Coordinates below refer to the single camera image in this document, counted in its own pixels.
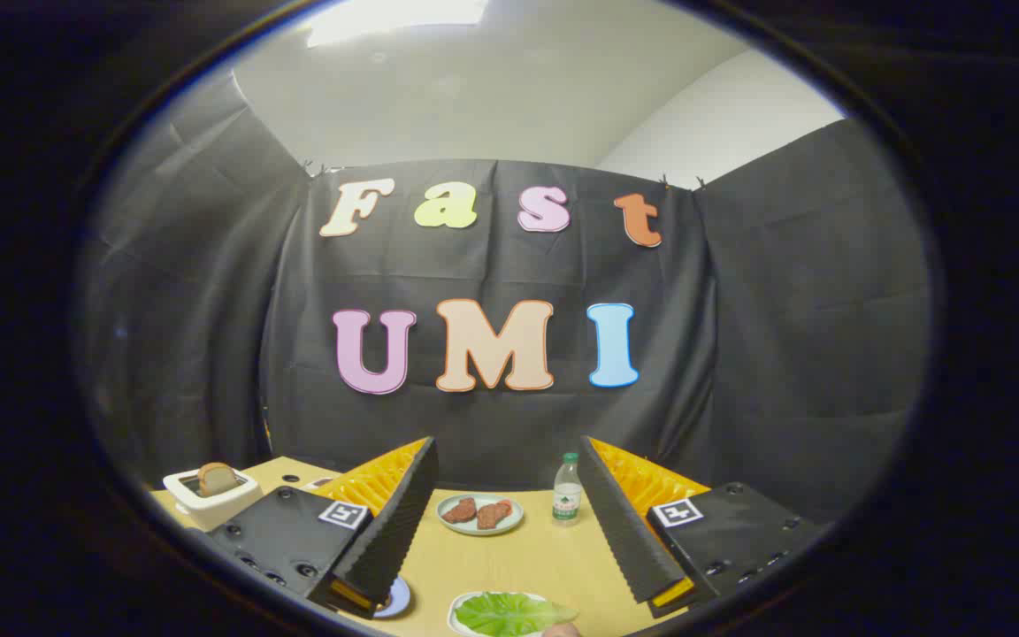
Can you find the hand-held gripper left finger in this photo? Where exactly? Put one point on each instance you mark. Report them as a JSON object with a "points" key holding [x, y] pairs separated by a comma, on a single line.
{"points": [[390, 531]]}

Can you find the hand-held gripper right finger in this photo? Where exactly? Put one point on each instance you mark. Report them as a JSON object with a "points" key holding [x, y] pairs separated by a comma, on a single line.
{"points": [[624, 522]]}

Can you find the green lettuce leaf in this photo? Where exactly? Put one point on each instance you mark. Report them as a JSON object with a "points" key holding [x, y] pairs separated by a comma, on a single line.
{"points": [[509, 614]]}

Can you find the clear plastic water bottle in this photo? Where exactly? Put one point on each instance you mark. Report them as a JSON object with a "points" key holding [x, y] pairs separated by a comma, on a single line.
{"points": [[567, 495]]}

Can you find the blue plate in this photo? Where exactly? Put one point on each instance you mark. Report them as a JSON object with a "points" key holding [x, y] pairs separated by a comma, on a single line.
{"points": [[397, 598]]}

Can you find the brown meat patty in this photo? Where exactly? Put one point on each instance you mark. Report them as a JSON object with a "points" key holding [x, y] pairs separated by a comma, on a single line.
{"points": [[460, 510], [494, 515]]}

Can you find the pale green plate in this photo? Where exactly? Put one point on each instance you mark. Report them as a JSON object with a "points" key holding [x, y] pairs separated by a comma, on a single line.
{"points": [[474, 529]]}

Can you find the white plate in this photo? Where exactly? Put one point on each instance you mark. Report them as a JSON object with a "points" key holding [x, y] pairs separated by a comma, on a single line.
{"points": [[455, 612]]}

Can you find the plain toast bread slice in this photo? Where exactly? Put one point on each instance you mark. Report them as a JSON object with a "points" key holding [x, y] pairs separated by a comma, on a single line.
{"points": [[218, 479]]}

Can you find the white toaster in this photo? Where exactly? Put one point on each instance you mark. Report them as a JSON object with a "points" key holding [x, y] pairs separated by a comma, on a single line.
{"points": [[209, 511]]}

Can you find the ceiling light panel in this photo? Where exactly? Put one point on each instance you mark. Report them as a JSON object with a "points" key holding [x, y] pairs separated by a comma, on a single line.
{"points": [[394, 18]]}

